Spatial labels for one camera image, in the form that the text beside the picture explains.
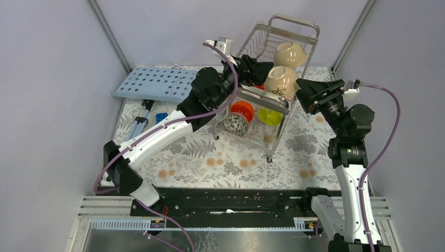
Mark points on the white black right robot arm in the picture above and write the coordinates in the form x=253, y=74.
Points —
x=355, y=229

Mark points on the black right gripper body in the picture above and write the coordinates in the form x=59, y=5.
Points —
x=331, y=107

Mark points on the beige bowl with flower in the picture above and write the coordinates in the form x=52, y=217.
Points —
x=281, y=81

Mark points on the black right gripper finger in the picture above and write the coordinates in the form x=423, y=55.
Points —
x=314, y=89
x=306, y=103

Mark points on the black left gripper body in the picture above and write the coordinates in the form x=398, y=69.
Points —
x=244, y=77

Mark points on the blue toy block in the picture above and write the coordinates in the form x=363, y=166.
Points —
x=160, y=117

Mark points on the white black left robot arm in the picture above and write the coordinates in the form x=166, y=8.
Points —
x=210, y=92

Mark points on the leopard pattern bowl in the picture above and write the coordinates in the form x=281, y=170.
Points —
x=236, y=124

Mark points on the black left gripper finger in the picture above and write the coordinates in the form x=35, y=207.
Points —
x=257, y=67
x=257, y=77

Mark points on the lime green bowl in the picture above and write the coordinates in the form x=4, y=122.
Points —
x=269, y=117

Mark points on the floral table mat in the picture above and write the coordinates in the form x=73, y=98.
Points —
x=199, y=160

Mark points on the stainless steel dish rack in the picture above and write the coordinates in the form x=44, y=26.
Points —
x=261, y=44

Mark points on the orange bowl lower front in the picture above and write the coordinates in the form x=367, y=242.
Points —
x=243, y=108

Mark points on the blue perforated tray stand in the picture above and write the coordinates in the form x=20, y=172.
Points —
x=154, y=84

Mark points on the white slotted cable duct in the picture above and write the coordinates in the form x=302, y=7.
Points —
x=152, y=225

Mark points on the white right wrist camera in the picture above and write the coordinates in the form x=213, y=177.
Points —
x=351, y=90

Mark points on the orange bowl lower rear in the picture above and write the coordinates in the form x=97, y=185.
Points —
x=262, y=87

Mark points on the orange bowl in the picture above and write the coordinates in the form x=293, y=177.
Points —
x=262, y=87
x=243, y=108

